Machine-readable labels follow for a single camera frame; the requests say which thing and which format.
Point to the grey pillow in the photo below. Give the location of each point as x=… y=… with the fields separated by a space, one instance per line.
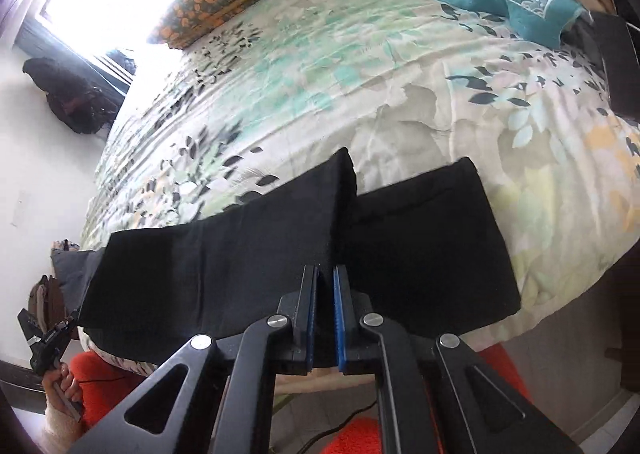
x=75 y=274

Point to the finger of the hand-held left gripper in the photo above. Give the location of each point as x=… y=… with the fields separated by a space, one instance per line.
x=71 y=320

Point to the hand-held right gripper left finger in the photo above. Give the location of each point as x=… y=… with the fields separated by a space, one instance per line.
x=310 y=319

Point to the black box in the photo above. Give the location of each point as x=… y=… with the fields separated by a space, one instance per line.
x=617 y=59

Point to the red fuzzy rug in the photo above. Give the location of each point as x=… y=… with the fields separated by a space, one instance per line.
x=100 y=384

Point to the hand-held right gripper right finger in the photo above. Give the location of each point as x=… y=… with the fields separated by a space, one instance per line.
x=341 y=319

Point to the dark bag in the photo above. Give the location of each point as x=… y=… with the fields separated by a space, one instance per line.
x=70 y=94

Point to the person's left hand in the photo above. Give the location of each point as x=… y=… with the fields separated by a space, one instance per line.
x=67 y=384

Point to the brown bag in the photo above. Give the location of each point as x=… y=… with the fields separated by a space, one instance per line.
x=45 y=296

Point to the black pants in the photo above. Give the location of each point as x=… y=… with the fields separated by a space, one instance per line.
x=200 y=274

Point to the person's left forearm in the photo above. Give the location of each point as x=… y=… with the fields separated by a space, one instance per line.
x=60 y=431

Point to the floral bedsheet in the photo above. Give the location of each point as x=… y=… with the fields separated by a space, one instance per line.
x=350 y=84

